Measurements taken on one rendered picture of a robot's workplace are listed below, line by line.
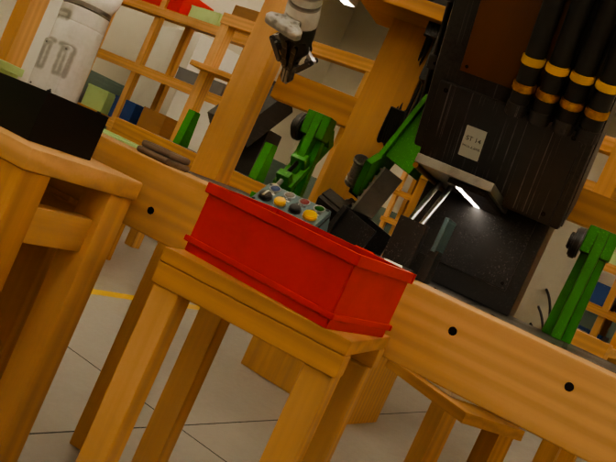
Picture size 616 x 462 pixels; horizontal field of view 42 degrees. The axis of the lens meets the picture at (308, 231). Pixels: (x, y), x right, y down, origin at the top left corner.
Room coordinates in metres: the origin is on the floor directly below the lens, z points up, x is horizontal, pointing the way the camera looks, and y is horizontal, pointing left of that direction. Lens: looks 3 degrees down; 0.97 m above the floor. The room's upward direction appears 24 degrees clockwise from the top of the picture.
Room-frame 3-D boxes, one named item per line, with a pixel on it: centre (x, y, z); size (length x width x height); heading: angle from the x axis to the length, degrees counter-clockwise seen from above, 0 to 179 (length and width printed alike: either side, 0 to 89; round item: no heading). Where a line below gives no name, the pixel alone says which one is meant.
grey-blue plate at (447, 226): (1.65, -0.26, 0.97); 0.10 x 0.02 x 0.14; 161
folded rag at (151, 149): (1.74, 0.35, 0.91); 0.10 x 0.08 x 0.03; 58
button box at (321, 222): (1.61, 0.05, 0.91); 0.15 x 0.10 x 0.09; 71
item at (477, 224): (1.92, -0.38, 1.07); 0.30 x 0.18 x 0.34; 71
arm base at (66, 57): (1.53, 0.56, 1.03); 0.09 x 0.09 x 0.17; 74
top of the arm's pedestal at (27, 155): (1.53, 0.56, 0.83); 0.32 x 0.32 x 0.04; 66
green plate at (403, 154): (1.79, -0.14, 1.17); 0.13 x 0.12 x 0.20; 71
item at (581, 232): (1.84, -0.57, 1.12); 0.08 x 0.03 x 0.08; 161
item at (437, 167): (1.71, -0.27, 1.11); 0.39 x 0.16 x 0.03; 161
